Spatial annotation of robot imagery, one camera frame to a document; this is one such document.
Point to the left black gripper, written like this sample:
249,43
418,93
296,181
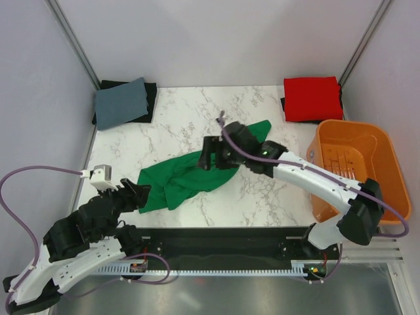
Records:
132,201

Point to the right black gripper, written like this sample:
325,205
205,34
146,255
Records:
209,146

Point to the green polo shirt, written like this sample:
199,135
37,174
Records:
178,179

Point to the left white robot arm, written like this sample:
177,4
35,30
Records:
78,244

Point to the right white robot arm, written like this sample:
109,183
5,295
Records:
357,203

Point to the folded black shirt right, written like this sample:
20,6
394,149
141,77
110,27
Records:
312,104

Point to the folded black shirt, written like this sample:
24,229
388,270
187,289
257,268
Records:
312,104
151,101

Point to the folded grey-blue shirt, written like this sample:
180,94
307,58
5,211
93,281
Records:
119,103

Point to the folded black shirt left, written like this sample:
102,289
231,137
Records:
151,101

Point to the folded red shirt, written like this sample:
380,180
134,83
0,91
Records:
309,81

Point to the orange plastic basket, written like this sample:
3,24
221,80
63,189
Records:
361,151

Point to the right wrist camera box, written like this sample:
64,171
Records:
238,132

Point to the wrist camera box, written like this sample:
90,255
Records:
101,177
238,132

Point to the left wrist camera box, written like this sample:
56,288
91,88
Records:
101,177

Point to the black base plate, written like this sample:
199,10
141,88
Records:
221,248

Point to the white slotted cable duct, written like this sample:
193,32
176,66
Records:
128,269

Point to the aluminium rail frame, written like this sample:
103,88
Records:
380,250

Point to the left aluminium corner post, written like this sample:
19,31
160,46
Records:
68,31

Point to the aluminium corner post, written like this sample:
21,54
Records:
68,31
372,27

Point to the right aluminium corner post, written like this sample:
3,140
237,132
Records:
372,27

